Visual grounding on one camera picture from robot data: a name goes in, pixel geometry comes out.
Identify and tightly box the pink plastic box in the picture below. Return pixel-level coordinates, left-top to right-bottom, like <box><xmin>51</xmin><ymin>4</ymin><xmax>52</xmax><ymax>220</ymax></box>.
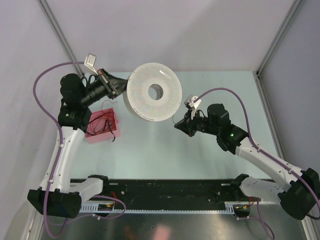
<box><xmin>85</xmin><ymin>107</ymin><xmax>120</xmax><ymax>144</ymax></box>

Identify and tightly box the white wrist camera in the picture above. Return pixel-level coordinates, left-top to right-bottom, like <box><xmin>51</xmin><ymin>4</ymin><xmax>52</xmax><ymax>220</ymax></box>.
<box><xmin>84</xmin><ymin>53</ymin><xmax>98</xmax><ymax>76</ymax></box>
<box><xmin>184</xmin><ymin>94</ymin><xmax>202</xmax><ymax>120</ymax></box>

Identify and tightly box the aluminium frame post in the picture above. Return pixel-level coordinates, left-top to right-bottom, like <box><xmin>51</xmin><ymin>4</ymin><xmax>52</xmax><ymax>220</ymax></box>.
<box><xmin>36</xmin><ymin>0</ymin><xmax>77</xmax><ymax>62</ymax></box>
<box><xmin>255</xmin><ymin>0</ymin><xmax>303</xmax><ymax>76</ymax></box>

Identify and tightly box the grey slotted cable duct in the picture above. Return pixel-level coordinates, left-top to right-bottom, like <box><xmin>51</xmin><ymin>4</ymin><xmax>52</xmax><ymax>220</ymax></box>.
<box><xmin>79</xmin><ymin>201</ymin><xmax>251</xmax><ymax>215</ymax></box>

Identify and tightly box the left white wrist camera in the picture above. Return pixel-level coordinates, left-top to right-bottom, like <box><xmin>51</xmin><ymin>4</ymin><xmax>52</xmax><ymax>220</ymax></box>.
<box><xmin>84</xmin><ymin>53</ymin><xmax>98</xmax><ymax>76</ymax></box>

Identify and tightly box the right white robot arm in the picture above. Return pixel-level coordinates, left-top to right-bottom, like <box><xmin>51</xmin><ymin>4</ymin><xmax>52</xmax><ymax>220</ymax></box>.
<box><xmin>174</xmin><ymin>103</ymin><xmax>320</xmax><ymax>220</ymax></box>

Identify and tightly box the red wire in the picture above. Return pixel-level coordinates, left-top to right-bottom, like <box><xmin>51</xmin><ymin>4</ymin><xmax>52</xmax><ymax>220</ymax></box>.
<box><xmin>88</xmin><ymin>99</ymin><xmax>120</xmax><ymax>136</ymax></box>

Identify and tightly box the right aluminium frame post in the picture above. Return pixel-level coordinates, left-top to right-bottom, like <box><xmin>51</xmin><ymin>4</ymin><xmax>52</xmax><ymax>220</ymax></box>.
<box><xmin>255</xmin><ymin>0</ymin><xmax>303</xmax><ymax>76</ymax></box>

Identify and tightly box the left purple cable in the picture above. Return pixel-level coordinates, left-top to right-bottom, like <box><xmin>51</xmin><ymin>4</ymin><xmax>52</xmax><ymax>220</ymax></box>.
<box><xmin>33</xmin><ymin>61</ymin><xmax>127</xmax><ymax>238</ymax></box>

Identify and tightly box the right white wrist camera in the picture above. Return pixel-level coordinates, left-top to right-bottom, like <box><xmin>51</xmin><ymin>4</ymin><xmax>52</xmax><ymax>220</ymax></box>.
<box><xmin>184</xmin><ymin>94</ymin><xmax>202</xmax><ymax>120</ymax></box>

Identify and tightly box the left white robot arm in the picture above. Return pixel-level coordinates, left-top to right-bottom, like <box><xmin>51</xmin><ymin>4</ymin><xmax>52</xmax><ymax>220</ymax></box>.
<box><xmin>27</xmin><ymin>69</ymin><xmax>127</xmax><ymax>219</ymax></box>

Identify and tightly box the left aluminium frame post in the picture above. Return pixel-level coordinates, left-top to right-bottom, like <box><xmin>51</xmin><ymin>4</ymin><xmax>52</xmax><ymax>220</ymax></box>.
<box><xmin>36</xmin><ymin>0</ymin><xmax>77</xmax><ymax>62</ymax></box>

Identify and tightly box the white plastic spool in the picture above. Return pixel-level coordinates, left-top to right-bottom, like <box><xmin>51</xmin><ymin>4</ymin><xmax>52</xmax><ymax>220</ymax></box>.
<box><xmin>123</xmin><ymin>62</ymin><xmax>182</xmax><ymax>122</ymax></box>

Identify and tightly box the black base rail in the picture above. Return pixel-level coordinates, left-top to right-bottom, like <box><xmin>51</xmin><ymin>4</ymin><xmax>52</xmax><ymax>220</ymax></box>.
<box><xmin>91</xmin><ymin>179</ymin><xmax>258</xmax><ymax>212</ymax></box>

